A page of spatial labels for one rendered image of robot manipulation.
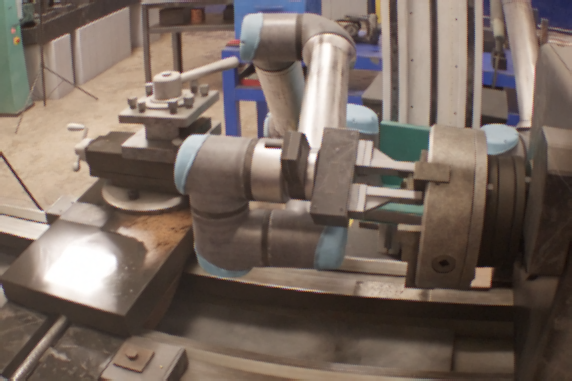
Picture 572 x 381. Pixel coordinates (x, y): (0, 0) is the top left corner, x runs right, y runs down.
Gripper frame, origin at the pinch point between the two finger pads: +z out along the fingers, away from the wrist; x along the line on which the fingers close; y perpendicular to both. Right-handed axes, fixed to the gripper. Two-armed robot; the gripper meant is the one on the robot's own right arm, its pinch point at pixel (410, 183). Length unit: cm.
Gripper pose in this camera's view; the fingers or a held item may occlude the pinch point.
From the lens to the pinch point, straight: 87.4
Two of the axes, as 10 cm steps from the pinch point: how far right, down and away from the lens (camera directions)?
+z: 9.6, 0.9, -2.5
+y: 2.0, 3.9, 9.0
